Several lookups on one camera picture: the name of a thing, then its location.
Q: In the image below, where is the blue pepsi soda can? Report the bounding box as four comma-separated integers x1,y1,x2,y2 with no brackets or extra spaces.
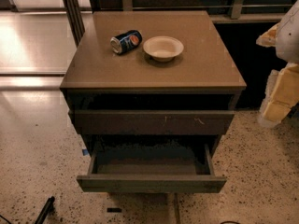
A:
110,30,143,55

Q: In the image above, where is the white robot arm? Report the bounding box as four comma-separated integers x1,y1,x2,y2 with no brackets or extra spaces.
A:
256,0,299,128

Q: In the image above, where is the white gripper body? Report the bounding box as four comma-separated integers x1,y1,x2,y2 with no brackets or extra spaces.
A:
258,63,299,128

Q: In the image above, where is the black tape mark on floor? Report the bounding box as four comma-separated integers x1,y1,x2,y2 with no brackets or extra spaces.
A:
107,207,122,213

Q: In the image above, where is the brown drawer cabinet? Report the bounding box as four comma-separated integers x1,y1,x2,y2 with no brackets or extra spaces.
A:
59,10,248,194

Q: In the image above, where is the blue tape piece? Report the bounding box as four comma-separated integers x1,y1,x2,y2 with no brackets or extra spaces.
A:
82,149,89,156

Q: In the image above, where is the white paper bowl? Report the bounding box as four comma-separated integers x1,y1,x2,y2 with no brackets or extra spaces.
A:
143,36,184,62

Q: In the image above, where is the black rod on floor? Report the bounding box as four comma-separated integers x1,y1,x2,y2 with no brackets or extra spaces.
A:
35,196,55,224

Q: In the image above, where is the drawer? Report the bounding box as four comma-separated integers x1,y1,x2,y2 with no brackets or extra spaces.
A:
77,144,226,193
69,110,234,135

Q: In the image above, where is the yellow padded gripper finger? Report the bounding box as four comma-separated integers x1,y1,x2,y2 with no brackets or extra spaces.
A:
256,23,278,48

